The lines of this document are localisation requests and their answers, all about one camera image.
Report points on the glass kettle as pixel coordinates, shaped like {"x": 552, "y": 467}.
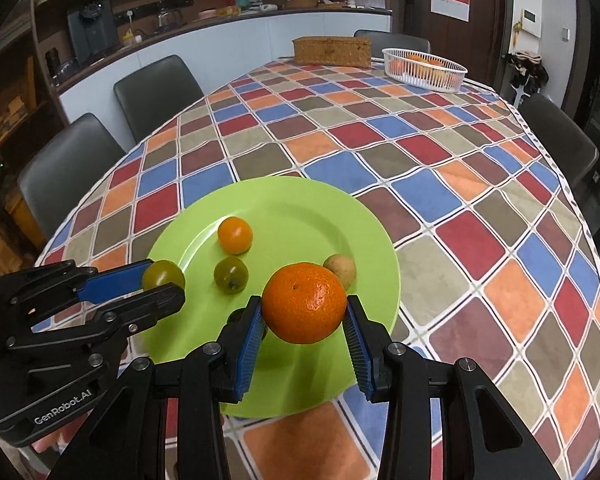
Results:
{"x": 167, "y": 19}

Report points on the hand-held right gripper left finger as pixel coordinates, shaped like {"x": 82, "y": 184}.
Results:
{"x": 247, "y": 355}

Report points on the woven wicker box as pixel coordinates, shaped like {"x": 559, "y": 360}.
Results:
{"x": 330, "y": 51}

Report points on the tan round fruit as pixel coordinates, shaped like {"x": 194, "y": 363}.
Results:
{"x": 342, "y": 267}

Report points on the colourful checked tablecloth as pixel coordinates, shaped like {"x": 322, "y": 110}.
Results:
{"x": 430, "y": 160}

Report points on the small yellow bottle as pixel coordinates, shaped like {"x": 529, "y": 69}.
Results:
{"x": 128, "y": 37}

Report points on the dark wooden display cabinet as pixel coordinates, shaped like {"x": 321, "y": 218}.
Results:
{"x": 10, "y": 100}

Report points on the orange in basket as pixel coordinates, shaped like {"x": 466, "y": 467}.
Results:
{"x": 414, "y": 60}
{"x": 435, "y": 62}

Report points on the green tomato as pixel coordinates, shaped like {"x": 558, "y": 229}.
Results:
{"x": 165, "y": 272}
{"x": 231, "y": 274}

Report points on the orange mandarin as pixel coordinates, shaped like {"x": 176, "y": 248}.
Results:
{"x": 305, "y": 305}

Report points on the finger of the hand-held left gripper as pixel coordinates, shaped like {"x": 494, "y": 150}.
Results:
{"x": 115, "y": 280}
{"x": 150, "y": 305}

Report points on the black and white bag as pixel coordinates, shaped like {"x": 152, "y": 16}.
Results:
{"x": 525, "y": 70}

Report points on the white wall intercom panel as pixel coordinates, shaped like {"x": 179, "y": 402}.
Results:
{"x": 531, "y": 22}

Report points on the dark purple passion fruit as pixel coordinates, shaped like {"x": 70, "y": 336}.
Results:
{"x": 237, "y": 316}

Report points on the dark leather chair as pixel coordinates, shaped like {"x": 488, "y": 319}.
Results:
{"x": 65, "y": 170}
{"x": 555, "y": 135}
{"x": 392, "y": 40}
{"x": 155, "y": 92}

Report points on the green plate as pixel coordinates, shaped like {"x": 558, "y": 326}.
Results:
{"x": 290, "y": 210}

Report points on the white kitchen counter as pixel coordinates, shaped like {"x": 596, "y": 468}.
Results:
{"x": 240, "y": 40}

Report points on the dark brown door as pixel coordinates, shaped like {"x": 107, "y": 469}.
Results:
{"x": 480, "y": 50}

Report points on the small orange tomato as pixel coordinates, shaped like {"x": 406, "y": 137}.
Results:
{"x": 235, "y": 235}

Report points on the white plastic basket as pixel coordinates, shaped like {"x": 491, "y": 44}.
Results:
{"x": 420, "y": 77}

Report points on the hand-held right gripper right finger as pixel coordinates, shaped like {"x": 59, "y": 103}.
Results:
{"x": 360, "y": 355}

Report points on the black power strip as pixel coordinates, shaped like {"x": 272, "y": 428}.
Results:
{"x": 152, "y": 7}

